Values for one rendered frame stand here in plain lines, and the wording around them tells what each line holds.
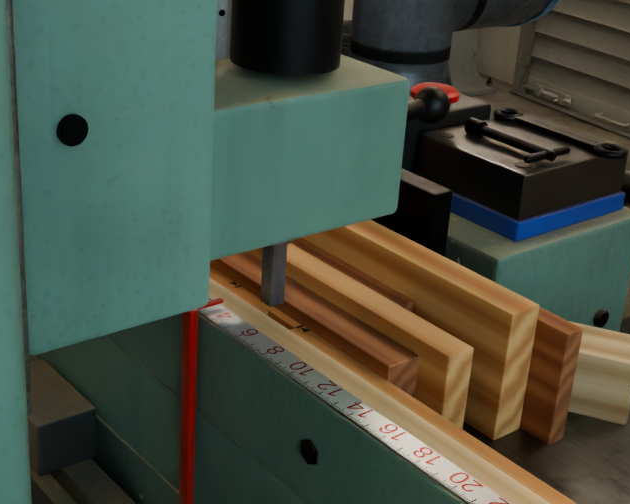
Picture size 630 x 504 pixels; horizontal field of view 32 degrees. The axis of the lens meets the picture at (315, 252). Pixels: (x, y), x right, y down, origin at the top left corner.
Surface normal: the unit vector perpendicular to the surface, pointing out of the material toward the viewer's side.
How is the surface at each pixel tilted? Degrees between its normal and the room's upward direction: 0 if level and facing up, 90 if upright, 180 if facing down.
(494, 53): 90
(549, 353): 90
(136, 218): 90
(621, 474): 0
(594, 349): 0
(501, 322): 90
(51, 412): 0
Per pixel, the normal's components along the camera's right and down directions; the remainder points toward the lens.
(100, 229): 0.62, 0.36
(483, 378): -0.78, 0.21
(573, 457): 0.07, -0.91
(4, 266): 0.80, 0.29
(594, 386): -0.35, 0.36
